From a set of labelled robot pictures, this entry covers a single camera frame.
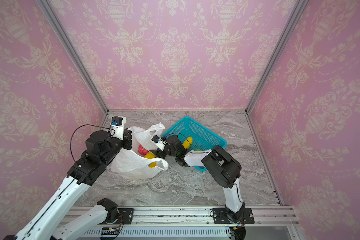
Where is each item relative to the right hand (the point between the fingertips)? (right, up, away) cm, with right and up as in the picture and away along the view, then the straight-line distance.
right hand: (154, 144), depth 88 cm
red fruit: (-8, -5, +4) cm, 10 cm away
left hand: (-6, +9, -20) cm, 23 cm away
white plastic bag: (-8, -7, -19) cm, 21 cm away
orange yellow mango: (-3, -7, -1) cm, 7 cm away
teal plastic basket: (+30, +2, +14) cm, 34 cm away
